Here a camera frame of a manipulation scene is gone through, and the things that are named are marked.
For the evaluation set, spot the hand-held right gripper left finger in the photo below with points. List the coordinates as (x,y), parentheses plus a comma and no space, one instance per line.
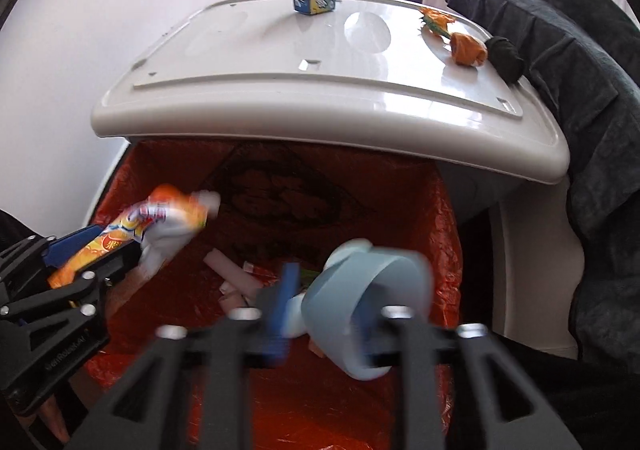
(285,315)

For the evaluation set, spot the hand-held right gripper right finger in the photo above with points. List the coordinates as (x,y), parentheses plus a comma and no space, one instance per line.
(415,355)

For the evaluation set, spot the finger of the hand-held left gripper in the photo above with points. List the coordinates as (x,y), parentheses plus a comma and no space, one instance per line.
(75,242)
(115,262)

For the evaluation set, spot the orange snack bag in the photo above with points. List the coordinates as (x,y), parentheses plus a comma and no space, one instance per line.
(165,215)

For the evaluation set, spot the white foam roll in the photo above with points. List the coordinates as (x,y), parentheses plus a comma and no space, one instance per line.
(230,272)

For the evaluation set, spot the person's left hand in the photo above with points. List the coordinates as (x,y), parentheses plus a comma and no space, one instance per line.
(52,422)

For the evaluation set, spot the white plastic storage box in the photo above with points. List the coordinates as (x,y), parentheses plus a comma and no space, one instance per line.
(300,94)

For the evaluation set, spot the black rolled sock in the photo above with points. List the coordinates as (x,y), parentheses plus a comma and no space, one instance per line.
(505,57)

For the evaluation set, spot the orange toy dinosaur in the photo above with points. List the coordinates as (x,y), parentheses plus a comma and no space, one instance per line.
(435,22)

